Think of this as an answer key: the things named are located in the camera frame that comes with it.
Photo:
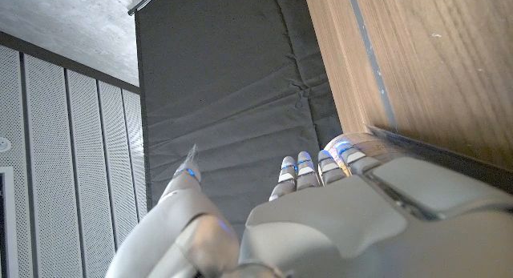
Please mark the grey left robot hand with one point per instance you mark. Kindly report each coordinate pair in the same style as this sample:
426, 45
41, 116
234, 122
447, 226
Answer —
320, 230

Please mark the black backdrop curtain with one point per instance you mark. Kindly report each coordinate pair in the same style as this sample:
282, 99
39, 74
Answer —
224, 89

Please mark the rectangular ceiling vent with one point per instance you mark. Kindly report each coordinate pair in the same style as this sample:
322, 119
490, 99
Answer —
8, 230

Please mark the round white ceiling detector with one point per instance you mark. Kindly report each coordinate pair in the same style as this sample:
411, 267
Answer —
3, 144

